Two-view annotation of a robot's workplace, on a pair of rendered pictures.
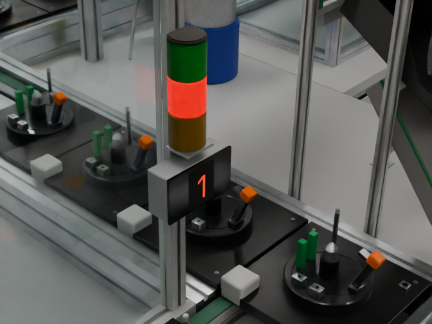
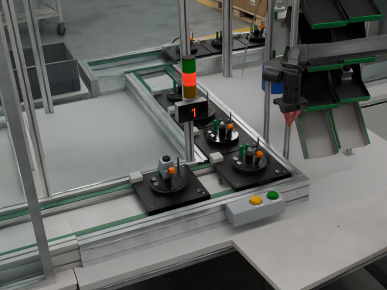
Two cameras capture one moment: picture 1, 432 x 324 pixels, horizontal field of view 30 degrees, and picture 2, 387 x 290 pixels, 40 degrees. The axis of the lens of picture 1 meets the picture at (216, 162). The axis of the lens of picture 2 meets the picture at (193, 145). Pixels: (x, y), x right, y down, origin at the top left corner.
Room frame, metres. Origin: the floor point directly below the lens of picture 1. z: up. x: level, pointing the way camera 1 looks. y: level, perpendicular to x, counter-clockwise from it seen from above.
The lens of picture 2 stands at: (-0.70, -0.78, 2.09)
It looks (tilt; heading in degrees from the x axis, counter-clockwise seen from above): 30 degrees down; 27
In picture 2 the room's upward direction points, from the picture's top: 2 degrees counter-clockwise
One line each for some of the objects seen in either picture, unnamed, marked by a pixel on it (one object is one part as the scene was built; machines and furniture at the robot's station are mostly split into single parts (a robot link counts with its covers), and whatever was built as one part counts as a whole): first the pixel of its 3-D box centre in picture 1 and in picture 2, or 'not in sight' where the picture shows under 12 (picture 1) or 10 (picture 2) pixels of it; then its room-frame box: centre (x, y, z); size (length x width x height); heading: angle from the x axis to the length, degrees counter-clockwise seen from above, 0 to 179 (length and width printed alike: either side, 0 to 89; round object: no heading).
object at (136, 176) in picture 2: not in sight; (135, 179); (0.72, 0.19, 0.97); 0.05 x 0.05 x 0.04; 48
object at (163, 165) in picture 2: not in sight; (165, 164); (0.73, 0.06, 1.06); 0.08 x 0.04 x 0.07; 49
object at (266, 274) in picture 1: (329, 263); (249, 156); (0.98, -0.18, 1.01); 0.24 x 0.24 x 0.13; 48
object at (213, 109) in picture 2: not in sight; (199, 107); (1.30, 0.19, 1.01); 0.24 x 0.24 x 0.13; 48
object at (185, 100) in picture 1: (187, 92); (189, 77); (0.92, 0.04, 1.33); 0.05 x 0.05 x 0.05
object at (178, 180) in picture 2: not in sight; (168, 183); (0.73, 0.05, 0.98); 0.14 x 0.14 x 0.02
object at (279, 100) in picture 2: not in sight; (291, 95); (0.89, -0.35, 1.34); 0.10 x 0.07 x 0.07; 138
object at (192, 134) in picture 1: (187, 126); (189, 90); (0.92, 0.04, 1.28); 0.05 x 0.05 x 0.05
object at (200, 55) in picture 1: (186, 56); (189, 64); (0.92, 0.04, 1.38); 0.05 x 0.05 x 0.05
